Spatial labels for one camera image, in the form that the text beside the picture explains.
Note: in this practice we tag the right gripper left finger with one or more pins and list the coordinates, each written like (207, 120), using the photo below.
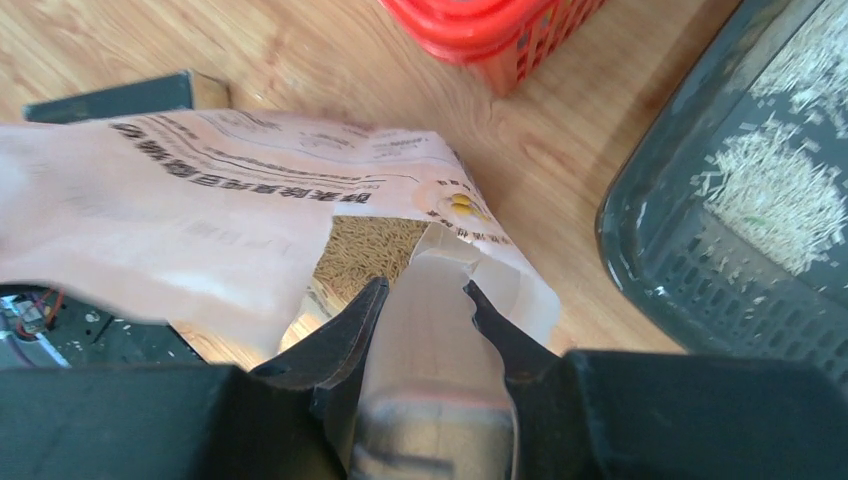
(289, 418)

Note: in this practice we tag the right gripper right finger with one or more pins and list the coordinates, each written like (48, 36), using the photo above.
(602, 414)

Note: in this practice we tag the clear plastic scoop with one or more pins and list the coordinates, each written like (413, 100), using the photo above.
(433, 402)

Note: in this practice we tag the pink cat litter bag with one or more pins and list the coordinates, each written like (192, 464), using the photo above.
(218, 218)

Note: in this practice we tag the dark grey litter box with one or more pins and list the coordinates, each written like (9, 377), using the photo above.
(690, 275)

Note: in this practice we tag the teal and black box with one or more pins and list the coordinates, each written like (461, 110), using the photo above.
(182, 90)

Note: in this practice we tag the red plastic shopping basket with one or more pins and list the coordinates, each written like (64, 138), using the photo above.
(500, 41)

